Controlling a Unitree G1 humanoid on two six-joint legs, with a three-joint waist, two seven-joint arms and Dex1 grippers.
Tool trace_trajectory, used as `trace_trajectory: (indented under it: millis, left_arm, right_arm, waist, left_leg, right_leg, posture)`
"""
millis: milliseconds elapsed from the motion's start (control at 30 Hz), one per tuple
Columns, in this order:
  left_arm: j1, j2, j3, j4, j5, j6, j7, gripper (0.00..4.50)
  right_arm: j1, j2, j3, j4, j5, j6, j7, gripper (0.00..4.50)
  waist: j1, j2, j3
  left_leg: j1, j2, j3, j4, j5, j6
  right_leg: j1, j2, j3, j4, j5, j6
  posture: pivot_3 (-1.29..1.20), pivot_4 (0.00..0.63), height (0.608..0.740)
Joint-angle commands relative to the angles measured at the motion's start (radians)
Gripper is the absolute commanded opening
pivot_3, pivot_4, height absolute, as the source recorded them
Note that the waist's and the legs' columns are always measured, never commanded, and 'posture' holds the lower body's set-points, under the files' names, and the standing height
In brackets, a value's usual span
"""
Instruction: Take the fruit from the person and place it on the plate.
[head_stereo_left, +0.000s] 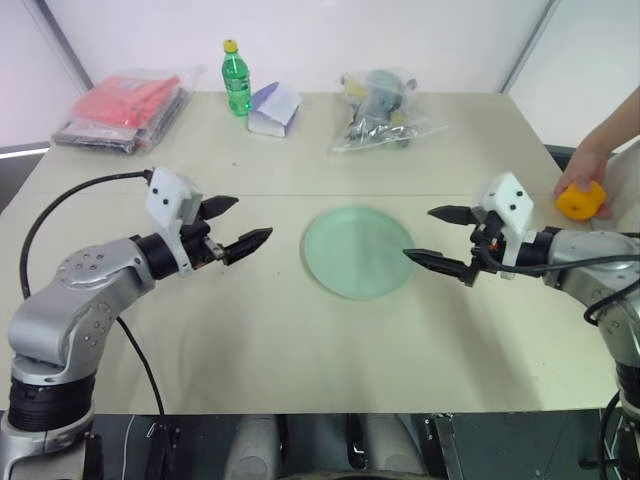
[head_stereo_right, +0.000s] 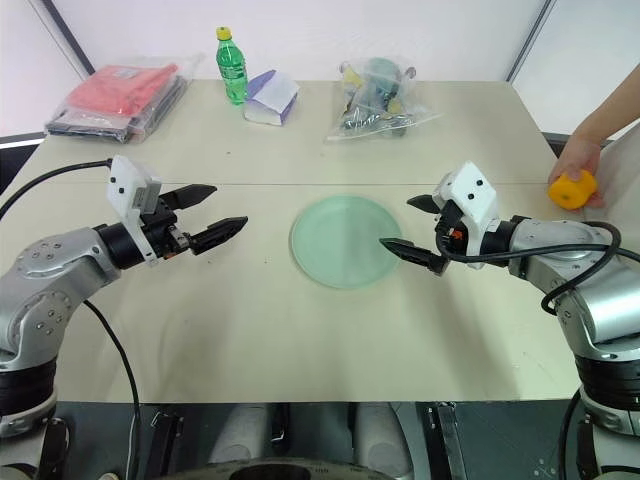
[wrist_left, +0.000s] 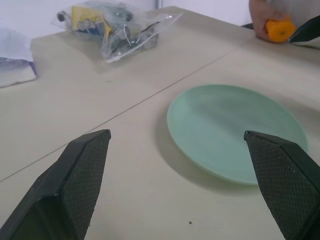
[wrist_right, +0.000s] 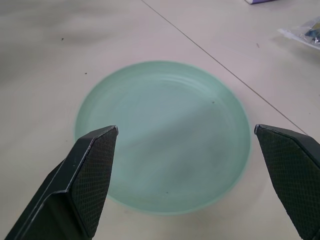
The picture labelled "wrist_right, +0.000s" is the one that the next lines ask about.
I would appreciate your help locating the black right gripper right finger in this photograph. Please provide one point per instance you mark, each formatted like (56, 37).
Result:
(292, 175)

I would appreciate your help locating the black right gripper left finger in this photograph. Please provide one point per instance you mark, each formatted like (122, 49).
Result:
(75, 180)

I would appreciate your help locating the light green round plate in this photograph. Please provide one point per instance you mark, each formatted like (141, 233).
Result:
(162, 135)

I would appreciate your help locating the clear plastic bag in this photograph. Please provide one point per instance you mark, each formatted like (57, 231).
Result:
(303, 32)

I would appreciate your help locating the purple and white box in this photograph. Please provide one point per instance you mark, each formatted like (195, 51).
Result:
(260, 1)

